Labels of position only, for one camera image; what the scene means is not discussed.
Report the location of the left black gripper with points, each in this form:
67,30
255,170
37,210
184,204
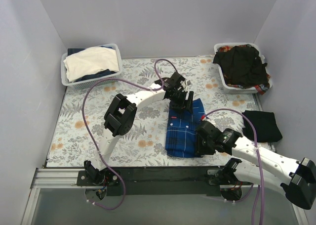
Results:
182,102

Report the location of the aluminium frame rail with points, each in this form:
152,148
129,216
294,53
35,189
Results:
49,178

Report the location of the folded white shirt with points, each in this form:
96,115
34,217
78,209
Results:
91,61

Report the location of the folded black shirt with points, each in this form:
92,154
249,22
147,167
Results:
265,126

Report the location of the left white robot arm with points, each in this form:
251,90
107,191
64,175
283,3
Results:
119,117

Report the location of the floral patterned table mat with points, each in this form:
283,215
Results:
82,113

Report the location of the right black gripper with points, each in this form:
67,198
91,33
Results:
202,144

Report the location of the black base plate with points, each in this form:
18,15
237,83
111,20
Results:
169,188

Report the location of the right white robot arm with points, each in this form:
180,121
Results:
295,179

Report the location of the black crumpled shirt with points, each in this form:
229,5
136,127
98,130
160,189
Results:
244,64

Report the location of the blue plaid long sleeve shirt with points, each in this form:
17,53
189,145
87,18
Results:
180,133

